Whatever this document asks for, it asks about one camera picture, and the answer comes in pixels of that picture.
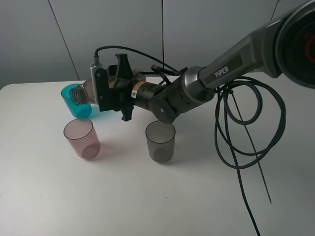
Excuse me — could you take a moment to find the pink translucent plastic cup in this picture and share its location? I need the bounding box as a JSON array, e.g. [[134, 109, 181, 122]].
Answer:
[[63, 118, 100, 160]]

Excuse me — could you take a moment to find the black camera cable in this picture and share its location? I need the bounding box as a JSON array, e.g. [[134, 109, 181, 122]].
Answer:
[[94, 45, 178, 76]]

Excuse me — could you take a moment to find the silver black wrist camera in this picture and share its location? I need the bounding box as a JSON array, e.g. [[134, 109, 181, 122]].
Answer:
[[91, 56, 110, 112]]

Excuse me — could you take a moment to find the brown translucent plastic bottle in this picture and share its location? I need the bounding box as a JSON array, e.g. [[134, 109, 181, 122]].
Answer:
[[69, 67, 146, 106]]

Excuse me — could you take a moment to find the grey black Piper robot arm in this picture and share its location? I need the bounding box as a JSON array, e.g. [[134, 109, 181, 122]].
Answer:
[[97, 0, 315, 123]]

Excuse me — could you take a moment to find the teal translucent plastic cup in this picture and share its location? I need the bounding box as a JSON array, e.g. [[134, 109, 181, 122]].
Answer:
[[61, 84, 92, 118]]

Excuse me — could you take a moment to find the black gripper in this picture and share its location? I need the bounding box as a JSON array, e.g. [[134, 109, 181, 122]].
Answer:
[[106, 53, 163, 122]]

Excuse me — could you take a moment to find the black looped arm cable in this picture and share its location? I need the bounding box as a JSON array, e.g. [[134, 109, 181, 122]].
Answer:
[[214, 76, 287, 236]]

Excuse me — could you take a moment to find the grey translucent plastic cup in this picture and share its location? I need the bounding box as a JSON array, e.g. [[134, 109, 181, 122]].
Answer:
[[145, 120, 176, 163]]

